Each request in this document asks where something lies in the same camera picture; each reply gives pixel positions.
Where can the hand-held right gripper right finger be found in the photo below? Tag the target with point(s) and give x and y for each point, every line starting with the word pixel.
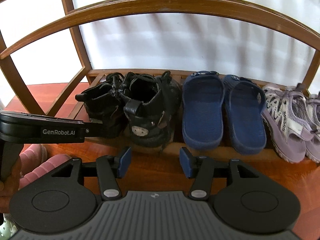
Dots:
pixel 186 161

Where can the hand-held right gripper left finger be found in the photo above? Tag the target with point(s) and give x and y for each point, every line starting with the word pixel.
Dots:
pixel 125 160

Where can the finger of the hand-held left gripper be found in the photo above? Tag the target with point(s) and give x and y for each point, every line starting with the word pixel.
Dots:
pixel 93 130

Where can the pink grey fur slipper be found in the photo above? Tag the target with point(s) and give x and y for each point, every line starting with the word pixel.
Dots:
pixel 42 171
pixel 32 155

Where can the black leather boot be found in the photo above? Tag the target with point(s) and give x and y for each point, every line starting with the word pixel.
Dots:
pixel 100 100

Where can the blue rubber slide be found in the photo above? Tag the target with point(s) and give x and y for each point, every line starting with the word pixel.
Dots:
pixel 202 120
pixel 246 125

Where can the black lace sandal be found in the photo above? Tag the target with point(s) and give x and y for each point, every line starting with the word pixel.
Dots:
pixel 150 120

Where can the pale green clog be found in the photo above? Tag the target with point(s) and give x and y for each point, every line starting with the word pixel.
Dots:
pixel 6 230

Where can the purple mesh sneaker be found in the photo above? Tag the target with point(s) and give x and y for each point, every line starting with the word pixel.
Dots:
pixel 287 120
pixel 315 110

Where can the brown wooden shoe rack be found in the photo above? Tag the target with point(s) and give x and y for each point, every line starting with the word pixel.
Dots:
pixel 162 5

